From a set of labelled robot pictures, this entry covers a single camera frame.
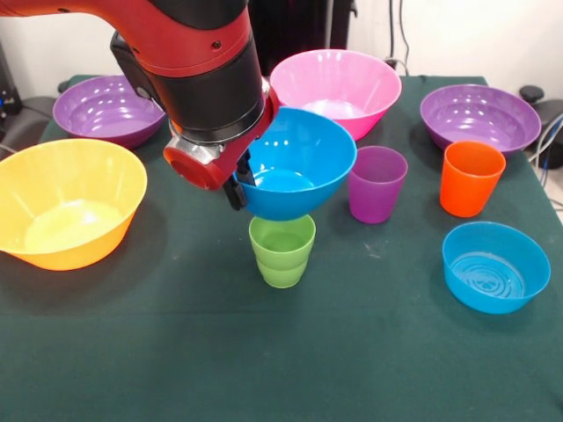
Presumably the low blue plastic bowl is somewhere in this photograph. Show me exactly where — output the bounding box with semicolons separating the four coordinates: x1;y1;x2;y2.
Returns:
442;221;552;315

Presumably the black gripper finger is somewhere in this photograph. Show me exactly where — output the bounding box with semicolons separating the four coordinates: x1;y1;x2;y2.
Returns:
236;153;257;188
223;175;248;212

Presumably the yellow plastic bowl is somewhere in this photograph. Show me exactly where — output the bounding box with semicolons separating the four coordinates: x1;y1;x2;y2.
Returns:
0;138;149;272

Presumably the green plastic cup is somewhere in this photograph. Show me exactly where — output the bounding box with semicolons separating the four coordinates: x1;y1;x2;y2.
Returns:
248;214;317;290

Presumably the purple plastic bowl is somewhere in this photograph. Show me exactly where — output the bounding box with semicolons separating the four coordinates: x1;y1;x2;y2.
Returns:
52;75;168;149
419;84;543;159

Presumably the black round knob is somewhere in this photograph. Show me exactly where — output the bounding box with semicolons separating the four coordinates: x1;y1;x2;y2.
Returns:
518;85;546;106

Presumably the deep blue plastic bowl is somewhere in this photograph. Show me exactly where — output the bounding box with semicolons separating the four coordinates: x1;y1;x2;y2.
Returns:
232;106;358;222

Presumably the blue cable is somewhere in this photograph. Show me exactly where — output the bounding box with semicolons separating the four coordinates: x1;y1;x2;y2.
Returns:
538;112;563;171

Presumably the dark green table cloth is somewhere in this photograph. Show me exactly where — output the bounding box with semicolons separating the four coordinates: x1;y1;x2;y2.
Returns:
0;74;563;422

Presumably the black device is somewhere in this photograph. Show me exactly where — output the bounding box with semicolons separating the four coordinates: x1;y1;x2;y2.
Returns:
0;39;23;119

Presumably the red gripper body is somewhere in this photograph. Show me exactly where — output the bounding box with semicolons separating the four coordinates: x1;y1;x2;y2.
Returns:
163;86;282;192

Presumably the pink plastic bowl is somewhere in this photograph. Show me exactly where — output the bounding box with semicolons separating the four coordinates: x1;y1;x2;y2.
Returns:
269;48;403;142

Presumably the white cable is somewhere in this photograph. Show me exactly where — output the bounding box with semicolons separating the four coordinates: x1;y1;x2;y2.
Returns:
527;113;563;164

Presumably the purple plastic cup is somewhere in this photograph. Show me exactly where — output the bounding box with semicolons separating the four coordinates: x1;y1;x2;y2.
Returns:
347;145;409;225

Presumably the orange plastic cup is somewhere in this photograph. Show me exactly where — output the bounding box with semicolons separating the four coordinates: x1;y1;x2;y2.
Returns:
439;140;508;219

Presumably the black wall cable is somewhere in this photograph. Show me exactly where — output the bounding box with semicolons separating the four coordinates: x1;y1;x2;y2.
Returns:
388;0;396;61

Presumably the grey wall cable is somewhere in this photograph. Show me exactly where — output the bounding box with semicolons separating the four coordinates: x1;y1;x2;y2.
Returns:
398;0;411;69

